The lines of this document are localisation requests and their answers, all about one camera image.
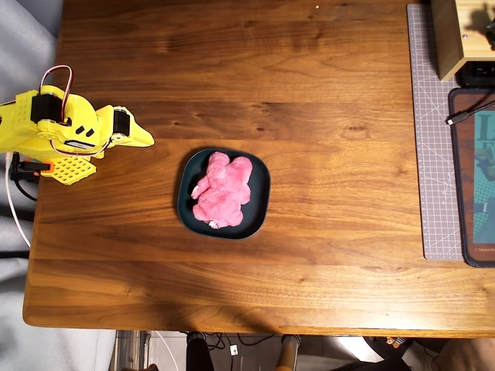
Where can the brown pole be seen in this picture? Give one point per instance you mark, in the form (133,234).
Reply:
(288,355)

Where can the small white plug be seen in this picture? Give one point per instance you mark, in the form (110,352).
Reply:
(233,350)

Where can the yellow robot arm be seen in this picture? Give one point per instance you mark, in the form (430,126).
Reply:
(15,131)

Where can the printed black-edged mouse pad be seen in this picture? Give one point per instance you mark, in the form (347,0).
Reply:
(464,174)

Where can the orange black table clamp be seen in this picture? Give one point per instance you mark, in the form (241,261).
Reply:
(44,167)

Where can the yellow gripper black servo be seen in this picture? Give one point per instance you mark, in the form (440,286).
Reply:
(131,131)

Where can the black pole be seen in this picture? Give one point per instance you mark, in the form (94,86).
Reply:
(199,355)

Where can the metal rack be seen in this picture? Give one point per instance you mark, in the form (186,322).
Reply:
(131,348)

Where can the grey cutting mat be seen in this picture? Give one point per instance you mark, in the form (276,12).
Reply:
(433,154)

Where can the pink plush bear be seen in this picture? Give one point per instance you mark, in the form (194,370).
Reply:
(220,189)

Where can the small dark figurine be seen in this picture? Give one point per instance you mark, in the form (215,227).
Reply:
(492,35)

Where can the light wooden box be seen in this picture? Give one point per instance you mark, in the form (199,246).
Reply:
(448,38)

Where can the black device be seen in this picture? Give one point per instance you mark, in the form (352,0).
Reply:
(479,73)

